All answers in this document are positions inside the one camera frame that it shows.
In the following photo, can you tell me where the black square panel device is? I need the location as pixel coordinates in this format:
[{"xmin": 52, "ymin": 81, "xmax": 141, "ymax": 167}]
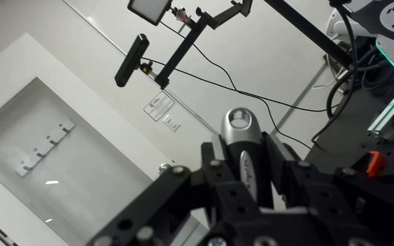
[{"xmin": 126, "ymin": 0, "xmax": 173, "ymax": 27}]

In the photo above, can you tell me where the black spoon silver-tipped handle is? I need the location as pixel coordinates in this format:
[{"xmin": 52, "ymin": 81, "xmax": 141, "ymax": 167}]
[{"xmin": 219, "ymin": 107, "xmax": 271, "ymax": 209}]

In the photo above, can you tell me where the black square mounting pole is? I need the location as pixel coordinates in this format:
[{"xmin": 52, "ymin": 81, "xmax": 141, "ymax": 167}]
[{"xmin": 264, "ymin": 0, "xmax": 358, "ymax": 70}]

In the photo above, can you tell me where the small white wall label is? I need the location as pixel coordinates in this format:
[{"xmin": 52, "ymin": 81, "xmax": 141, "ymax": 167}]
[{"xmin": 163, "ymin": 113, "xmax": 183, "ymax": 134}]

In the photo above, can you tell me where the silver door handle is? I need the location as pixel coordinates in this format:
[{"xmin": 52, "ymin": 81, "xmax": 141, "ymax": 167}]
[{"xmin": 157, "ymin": 161, "xmax": 176, "ymax": 175}]

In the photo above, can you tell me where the black cable bundle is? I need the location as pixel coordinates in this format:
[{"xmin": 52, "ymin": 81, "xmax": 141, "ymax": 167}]
[{"xmin": 324, "ymin": 4, "xmax": 380, "ymax": 120}]

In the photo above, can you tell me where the black orange clamp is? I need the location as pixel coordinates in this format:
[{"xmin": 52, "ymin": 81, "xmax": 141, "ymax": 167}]
[{"xmin": 362, "ymin": 149, "xmax": 387, "ymax": 178}]

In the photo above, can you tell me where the black stereo camera bar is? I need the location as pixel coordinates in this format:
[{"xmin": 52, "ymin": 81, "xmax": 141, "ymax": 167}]
[{"xmin": 113, "ymin": 33, "xmax": 152, "ymax": 89}]

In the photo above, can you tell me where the white door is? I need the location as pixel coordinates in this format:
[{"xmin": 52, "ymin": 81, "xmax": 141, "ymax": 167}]
[{"xmin": 0, "ymin": 33, "xmax": 208, "ymax": 246}]

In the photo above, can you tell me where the aluminium rail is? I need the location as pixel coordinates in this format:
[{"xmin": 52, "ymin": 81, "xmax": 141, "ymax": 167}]
[{"xmin": 366, "ymin": 86, "xmax": 394, "ymax": 138}]

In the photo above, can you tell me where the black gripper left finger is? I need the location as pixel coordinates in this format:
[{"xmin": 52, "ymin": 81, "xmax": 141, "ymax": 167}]
[{"xmin": 86, "ymin": 139, "xmax": 258, "ymax": 246}]

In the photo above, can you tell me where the silver coat hook rail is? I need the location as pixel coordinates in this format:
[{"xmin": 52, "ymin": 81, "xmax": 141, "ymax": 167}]
[{"xmin": 15, "ymin": 119, "xmax": 76, "ymax": 178}]

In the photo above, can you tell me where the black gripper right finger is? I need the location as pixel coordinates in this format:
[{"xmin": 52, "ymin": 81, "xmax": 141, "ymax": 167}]
[{"xmin": 262, "ymin": 131, "xmax": 394, "ymax": 246}]

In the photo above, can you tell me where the thin black wall cable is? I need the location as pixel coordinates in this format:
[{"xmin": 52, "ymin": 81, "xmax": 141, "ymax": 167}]
[{"xmin": 146, "ymin": 19, "xmax": 331, "ymax": 152}]

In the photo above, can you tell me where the white wall sign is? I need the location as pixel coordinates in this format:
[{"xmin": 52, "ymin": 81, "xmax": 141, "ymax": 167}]
[{"xmin": 142, "ymin": 91, "xmax": 176, "ymax": 123}]

